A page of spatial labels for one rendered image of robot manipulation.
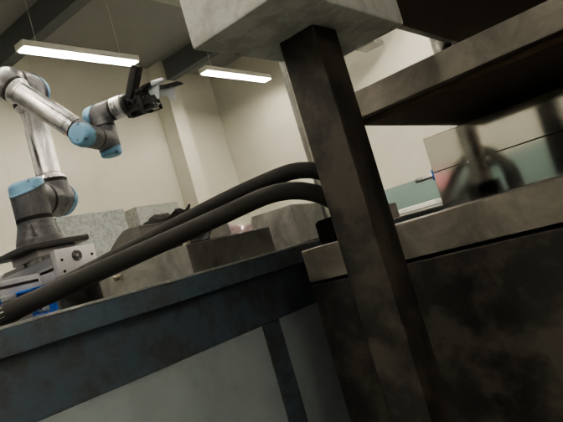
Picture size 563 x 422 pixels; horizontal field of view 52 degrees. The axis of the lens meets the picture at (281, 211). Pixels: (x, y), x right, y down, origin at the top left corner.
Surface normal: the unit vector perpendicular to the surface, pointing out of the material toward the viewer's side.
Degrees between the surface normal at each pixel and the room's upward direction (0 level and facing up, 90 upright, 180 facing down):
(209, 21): 90
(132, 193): 90
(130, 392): 90
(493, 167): 90
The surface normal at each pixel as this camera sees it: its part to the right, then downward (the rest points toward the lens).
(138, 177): 0.77, -0.26
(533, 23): -0.61, 0.11
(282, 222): -0.37, 0.04
